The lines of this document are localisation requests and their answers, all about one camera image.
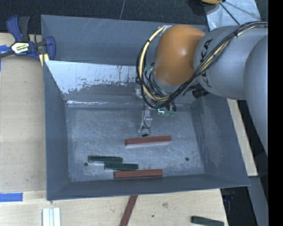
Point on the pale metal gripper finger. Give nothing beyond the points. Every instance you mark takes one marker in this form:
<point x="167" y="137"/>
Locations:
<point x="146" y="121"/>
<point x="137" y="92"/>

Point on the red-brown flat block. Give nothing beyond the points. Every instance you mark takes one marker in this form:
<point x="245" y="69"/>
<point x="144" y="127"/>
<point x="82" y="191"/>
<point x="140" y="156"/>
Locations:
<point x="148" y="140"/>
<point x="128" y="210"/>
<point x="138" y="173"/>

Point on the grey metal bin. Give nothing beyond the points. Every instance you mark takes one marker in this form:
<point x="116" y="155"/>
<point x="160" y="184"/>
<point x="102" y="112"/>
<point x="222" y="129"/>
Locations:
<point x="101" y="126"/>

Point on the dark green flat block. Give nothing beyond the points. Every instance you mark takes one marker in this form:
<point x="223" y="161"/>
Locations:
<point x="121" y="166"/>
<point x="105" y="159"/>
<point x="206" y="220"/>

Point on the black cylinder on white bracket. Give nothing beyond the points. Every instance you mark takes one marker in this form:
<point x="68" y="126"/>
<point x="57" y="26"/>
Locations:
<point x="199" y="93"/>

